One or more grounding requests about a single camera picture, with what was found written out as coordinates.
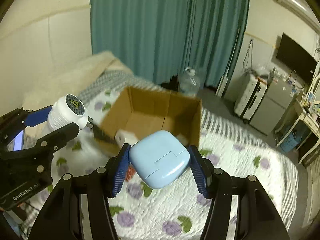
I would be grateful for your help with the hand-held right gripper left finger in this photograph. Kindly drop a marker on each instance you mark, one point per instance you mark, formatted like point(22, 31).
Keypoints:
point(121, 170)

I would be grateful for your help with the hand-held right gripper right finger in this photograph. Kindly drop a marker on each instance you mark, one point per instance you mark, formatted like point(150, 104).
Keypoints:
point(200, 173)

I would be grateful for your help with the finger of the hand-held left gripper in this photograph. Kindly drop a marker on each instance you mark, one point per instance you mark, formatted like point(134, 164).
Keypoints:
point(58, 135)
point(15, 120)

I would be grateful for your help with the white plastic bottle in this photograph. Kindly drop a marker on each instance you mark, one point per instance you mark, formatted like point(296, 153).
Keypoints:
point(66, 113)

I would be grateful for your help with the light blue plastic case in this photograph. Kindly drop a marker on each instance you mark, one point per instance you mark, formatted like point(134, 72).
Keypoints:
point(159, 158)

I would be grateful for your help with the brown cardboard box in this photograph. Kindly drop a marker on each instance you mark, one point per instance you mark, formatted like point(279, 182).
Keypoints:
point(155, 115)

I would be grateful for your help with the floral quilted blanket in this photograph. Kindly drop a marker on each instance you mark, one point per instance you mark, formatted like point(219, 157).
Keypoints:
point(200, 180)

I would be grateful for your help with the white charger plug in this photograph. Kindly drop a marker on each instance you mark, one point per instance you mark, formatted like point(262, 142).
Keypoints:
point(126, 138)

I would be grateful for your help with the cream pillow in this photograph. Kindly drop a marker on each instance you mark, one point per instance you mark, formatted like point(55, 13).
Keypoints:
point(72, 75)

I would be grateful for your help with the grey striped bed sheet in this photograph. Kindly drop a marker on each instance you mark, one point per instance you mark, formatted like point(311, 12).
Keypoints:
point(117, 82)

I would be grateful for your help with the white suitcase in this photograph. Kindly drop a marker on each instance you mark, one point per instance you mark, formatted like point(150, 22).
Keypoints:
point(249, 99)

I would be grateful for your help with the clear water jug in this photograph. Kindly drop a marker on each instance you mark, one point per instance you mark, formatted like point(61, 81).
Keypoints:
point(189, 82)

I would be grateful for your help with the blue laundry basket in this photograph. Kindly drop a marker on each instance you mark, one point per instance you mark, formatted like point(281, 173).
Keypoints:
point(290, 140)

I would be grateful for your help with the grey mini fridge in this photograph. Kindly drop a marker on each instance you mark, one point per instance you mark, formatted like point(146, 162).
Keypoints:
point(271, 105)

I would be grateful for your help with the cream dressing table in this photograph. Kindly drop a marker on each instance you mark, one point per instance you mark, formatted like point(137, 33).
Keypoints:
point(306, 115)

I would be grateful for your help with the teal curtain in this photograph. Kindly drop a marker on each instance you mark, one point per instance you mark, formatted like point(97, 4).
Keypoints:
point(170, 30)

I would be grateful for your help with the white air conditioner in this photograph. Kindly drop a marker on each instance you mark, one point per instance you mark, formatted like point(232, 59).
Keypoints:
point(297, 3)

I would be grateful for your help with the black wall television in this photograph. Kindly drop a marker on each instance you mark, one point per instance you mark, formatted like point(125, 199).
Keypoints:
point(296, 61)

